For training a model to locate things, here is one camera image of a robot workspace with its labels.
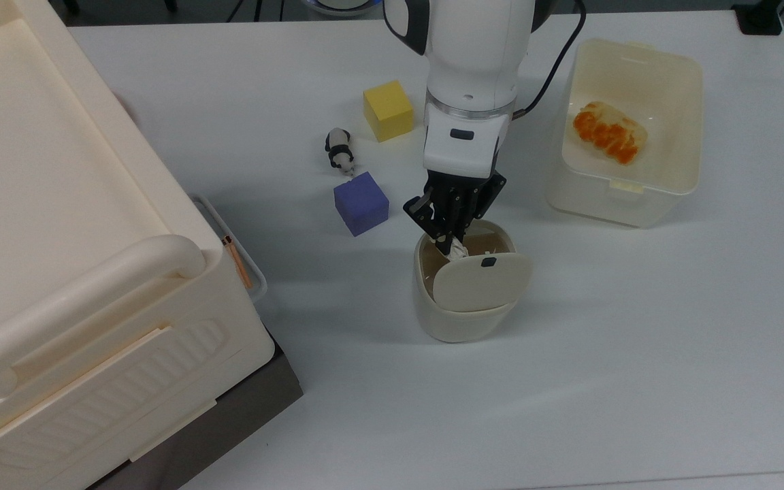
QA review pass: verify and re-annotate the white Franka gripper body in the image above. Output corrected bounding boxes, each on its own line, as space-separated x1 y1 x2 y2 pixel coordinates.
422 110 512 180

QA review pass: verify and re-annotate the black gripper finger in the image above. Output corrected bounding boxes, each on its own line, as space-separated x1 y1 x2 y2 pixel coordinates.
452 171 508 238
403 171 455 257

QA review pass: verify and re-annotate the white paper ball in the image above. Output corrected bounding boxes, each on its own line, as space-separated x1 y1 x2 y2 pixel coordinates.
443 234 472 262

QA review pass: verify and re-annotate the cream trash can with lid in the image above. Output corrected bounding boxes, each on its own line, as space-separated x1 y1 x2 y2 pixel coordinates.
412 219 534 344

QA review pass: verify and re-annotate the purple foam cube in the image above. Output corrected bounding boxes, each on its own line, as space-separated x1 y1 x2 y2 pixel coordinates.
333 171 391 238

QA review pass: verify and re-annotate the yellow foam cube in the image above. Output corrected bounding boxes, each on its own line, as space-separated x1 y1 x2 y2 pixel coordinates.
363 80 414 143

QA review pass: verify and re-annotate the small panda toy figure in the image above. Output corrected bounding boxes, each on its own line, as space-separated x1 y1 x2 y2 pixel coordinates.
325 128 357 177

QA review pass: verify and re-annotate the orange glazed bread toy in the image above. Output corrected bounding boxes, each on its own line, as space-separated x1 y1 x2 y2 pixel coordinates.
572 101 649 165

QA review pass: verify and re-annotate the cream open plastic container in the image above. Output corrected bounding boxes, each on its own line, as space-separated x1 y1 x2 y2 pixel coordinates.
545 37 704 229

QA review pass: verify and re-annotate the dark brown base box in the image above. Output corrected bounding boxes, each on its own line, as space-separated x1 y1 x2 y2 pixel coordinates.
86 327 304 490

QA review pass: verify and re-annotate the large cream plastic cabinet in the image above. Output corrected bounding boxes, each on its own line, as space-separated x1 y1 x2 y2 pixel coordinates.
0 0 276 490

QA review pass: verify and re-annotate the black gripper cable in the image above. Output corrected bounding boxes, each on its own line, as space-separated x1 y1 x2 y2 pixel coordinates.
513 0 587 122

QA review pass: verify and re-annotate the orange cabinet door handle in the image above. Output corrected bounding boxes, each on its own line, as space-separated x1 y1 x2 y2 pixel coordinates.
222 235 255 290

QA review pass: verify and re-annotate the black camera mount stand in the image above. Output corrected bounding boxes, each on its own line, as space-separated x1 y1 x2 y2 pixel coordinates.
731 0 784 36

